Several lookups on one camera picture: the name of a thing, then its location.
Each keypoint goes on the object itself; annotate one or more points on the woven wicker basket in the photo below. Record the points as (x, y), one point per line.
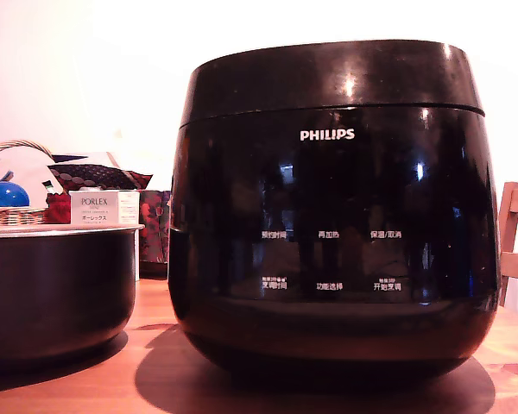
(13, 215)

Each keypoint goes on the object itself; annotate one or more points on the white Porlex box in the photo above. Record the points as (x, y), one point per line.
(104, 208)

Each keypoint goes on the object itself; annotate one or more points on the wooden chair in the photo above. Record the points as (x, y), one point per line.
(514, 241)

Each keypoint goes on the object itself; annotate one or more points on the white cloth with prints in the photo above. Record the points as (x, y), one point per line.
(23, 166)

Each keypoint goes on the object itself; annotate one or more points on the red floral bag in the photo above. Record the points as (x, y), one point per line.
(154, 233)

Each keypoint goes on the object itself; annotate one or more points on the black rice cooker body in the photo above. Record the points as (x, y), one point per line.
(328, 259)

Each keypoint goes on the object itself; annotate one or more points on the dark red patterned bag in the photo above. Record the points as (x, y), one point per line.
(95, 174)

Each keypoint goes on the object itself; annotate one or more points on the black inner cooking pot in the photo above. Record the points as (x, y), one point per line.
(56, 280)

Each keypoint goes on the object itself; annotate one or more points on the blue ball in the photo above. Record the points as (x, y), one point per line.
(5, 195)

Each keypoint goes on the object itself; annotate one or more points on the black rice cooker lid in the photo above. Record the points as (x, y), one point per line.
(328, 82)

